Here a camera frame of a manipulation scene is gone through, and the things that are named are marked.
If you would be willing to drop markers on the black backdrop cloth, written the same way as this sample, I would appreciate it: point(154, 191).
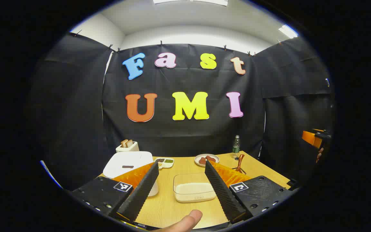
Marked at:
point(188, 138)

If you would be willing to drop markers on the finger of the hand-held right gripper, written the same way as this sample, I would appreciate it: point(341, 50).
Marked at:
point(309, 138)

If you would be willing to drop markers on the brown meat piece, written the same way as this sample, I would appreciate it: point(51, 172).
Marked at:
point(202, 160)
point(210, 158)

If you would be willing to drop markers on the clear box of rice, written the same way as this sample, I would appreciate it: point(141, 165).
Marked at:
point(192, 190)

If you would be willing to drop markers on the white rice cooker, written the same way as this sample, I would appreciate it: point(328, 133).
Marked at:
point(130, 159)

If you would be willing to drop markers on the white round plate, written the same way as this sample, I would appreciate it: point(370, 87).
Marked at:
point(213, 163)

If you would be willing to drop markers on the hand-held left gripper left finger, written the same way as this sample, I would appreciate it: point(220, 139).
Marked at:
point(140, 193)

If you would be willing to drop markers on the toast slice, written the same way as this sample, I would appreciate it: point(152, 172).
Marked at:
point(129, 143)
point(124, 143)

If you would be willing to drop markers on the white toaster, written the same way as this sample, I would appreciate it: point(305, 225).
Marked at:
point(127, 149)

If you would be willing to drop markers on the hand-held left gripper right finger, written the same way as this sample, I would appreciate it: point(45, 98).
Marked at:
point(224, 193)

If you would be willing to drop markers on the brown wooden spoon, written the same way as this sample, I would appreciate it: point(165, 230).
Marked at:
point(240, 159)

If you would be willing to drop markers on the white divided condiment dish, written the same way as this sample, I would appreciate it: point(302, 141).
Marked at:
point(165, 162)

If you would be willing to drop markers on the clear plastic water bottle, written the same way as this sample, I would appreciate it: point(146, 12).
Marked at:
point(236, 148)

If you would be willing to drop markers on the large ceiling light panel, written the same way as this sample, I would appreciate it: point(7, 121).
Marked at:
point(190, 2)

